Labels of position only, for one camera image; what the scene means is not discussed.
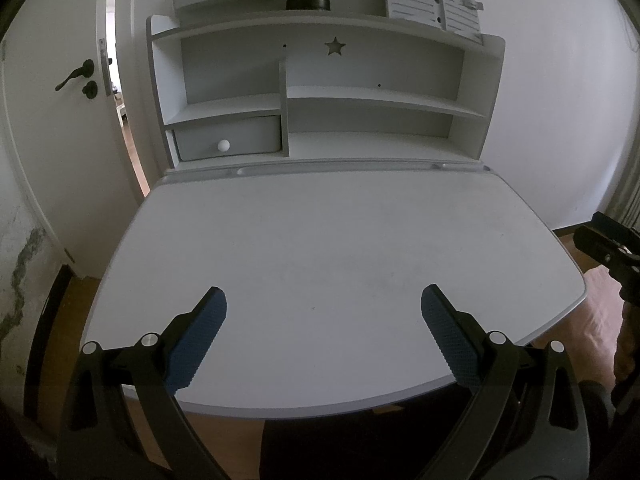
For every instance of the white door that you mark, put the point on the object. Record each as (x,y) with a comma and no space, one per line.
(55,160)

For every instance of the white desk hutch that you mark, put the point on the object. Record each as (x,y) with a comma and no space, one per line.
(370,110)

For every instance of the white desk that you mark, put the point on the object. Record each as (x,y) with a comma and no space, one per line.
(325,270)

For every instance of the black curved frame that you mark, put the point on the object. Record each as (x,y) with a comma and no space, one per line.
(47,340)

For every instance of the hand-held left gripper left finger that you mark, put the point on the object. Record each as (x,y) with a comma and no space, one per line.
(200,340)

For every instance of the pink blanket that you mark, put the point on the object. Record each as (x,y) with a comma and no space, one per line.
(600,320)

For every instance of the white slatted folding board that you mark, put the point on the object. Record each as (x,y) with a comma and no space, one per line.
(430,2)

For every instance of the black door lock knob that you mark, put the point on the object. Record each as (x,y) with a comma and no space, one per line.
(90,89)

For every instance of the white drawer with round knob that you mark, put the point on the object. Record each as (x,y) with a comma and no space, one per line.
(240,135)

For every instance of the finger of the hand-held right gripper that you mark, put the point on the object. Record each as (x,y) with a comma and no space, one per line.
(617,232)
(597,246)

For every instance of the person's right hand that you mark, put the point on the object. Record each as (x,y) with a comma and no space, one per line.
(627,350)

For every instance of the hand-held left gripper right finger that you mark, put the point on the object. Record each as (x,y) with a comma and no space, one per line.
(450,340)

